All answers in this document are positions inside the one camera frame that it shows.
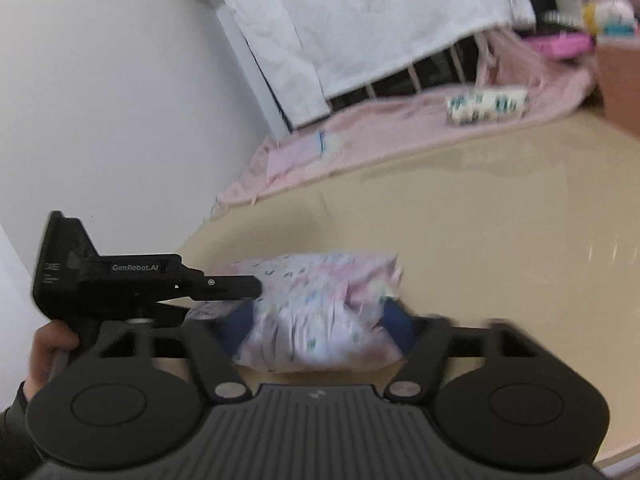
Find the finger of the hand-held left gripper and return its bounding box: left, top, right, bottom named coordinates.
left=175, top=272, right=264, bottom=302
left=154, top=300, right=196, bottom=322

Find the pink case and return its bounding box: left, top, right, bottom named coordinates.
left=525, top=32, right=598, bottom=59

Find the white waffle towel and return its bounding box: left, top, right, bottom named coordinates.
left=212, top=0, right=331, bottom=129

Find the brown box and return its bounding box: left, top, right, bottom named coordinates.
left=595, top=37, right=640, bottom=136

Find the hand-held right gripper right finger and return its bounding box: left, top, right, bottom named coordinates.
left=381, top=299, right=543, bottom=403

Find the yellow plush toy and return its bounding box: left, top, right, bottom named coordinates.
left=582, top=0, right=638, bottom=39

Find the pink fleece blanket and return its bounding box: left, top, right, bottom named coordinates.
left=215, top=25, right=596, bottom=207

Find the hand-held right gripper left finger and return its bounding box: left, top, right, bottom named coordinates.
left=92, top=305, right=257, bottom=403

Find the person's left forearm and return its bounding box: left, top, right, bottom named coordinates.
left=0, top=380, right=46, bottom=480

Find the pink floral garment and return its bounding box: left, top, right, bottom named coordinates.
left=182, top=251, right=406, bottom=373

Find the large white towel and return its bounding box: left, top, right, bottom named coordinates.
left=265, top=0, right=538, bottom=103

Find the person's left hand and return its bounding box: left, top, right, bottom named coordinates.
left=25, top=320, right=81, bottom=397

